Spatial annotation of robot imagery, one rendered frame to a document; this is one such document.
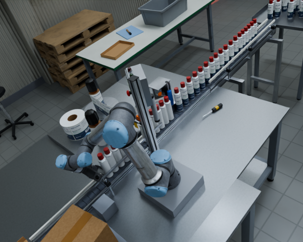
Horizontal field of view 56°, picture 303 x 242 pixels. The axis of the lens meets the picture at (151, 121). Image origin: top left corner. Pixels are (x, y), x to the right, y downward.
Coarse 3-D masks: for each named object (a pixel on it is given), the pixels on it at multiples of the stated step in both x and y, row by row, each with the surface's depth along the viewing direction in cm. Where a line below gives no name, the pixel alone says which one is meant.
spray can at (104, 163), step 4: (100, 156) 171; (104, 156) 176; (100, 160) 173; (104, 160) 174; (100, 164) 175; (104, 164) 175; (108, 164) 178; (104, 168) 177; (108, 168) 178; (112, 172) 183; (108, 176) 182; (112, 176) 184
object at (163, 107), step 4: (160, 100) 199; (160, 104) 198; (164, 104) 201; (160, 108) 200; (164, 108) 200; (164, 112) 202; (164, 116) 204; (164, 120) 207; (168, 120) 209; (164, 124) 210
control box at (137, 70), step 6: (132, 66) 163; (138, 66) 162; (126, 72) 160; (132, 72) 159; (138, 72) 157; (144, 78) 152; (144, 84) 154; (144, 90) 156; (144, 96) 158; (150, 96) 159; (150, 102) 162
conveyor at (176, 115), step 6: (204, 90) 230; (198, 96) 226; (192, 102) 222; (186, 108) 219; (174, 114) 216; (180, 114) 215; (174, 120) 211; (168, 126) 208; (162, 132) 205; (144, 144) 200; (126, 162) 190; (120, 168) 188; (114, 174) 185; (108, 180) 182; (96, 186) 181; (102, 186) 180; (90, 192) 178; (96, 192) 177; (78, 198) 177; (84, 198) 176; (90, 198) 175; (72, 204) 174; (78, 204) 173; (84, 204) 173
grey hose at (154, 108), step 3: (153, 96) 172; (153, 99) 173; (153, 102) 174; (153, 105) 175; (153, 108) 176; (156, 108) 178; (153, 111) 178; (156, 111) 179; (153, 114) 180; (156, 114) 180; (156, 117) 181; (156, 120) 183; (159, 120) 184
